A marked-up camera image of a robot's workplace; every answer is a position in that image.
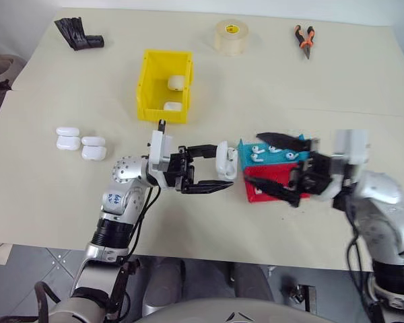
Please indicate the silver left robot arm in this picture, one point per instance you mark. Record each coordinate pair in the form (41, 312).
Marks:
(121, 202)

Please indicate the white earbud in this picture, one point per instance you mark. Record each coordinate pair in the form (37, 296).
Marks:
(273, 149)
(254, 157)
(256, 149)
(291, 155)

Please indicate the teal earbud holder tray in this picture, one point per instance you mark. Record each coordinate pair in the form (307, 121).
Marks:
(279, 159)

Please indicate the dark chair frame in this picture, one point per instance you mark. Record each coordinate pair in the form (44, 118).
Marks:
(0, 80)

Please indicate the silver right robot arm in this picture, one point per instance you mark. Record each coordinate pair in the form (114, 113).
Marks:
(387, 208)

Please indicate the silver robot torso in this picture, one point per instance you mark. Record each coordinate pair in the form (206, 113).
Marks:
(202, 311)

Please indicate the yellow plastic bin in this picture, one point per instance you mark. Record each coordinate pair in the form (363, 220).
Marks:
(148, 87)

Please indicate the metal floor bracket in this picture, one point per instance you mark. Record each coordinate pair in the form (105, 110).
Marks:
(301, 293)

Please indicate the white earbud case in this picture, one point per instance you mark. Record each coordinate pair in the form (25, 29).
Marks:
(67, 139)
(172, 106)
(176, 82)
(224, 165)
(93, 149)

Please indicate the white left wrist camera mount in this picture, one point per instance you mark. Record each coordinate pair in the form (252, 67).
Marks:
(160, 151)

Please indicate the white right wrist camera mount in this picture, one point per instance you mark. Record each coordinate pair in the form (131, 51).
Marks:
(351, 144)

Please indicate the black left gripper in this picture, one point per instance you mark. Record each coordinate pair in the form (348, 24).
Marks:
(180, 168)

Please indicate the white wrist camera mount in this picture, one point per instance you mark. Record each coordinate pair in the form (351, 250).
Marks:
(351, 144)
(160, 151)

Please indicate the red box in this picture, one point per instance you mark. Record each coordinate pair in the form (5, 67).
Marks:
(272, 171)

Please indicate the black folded plastic piece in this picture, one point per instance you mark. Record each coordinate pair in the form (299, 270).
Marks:
(75, 35)

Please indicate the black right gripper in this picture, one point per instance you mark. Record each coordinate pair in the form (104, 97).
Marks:
(314, 173)

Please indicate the beige tape roll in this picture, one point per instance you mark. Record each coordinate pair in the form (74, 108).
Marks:
(231, 38)

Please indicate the closed white earbud case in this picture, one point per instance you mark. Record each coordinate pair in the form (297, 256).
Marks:
(93, 149)
(172, 106)
(67, 139)
(176, 82)

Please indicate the orange black pliers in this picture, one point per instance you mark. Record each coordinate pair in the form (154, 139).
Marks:
(305, 45)

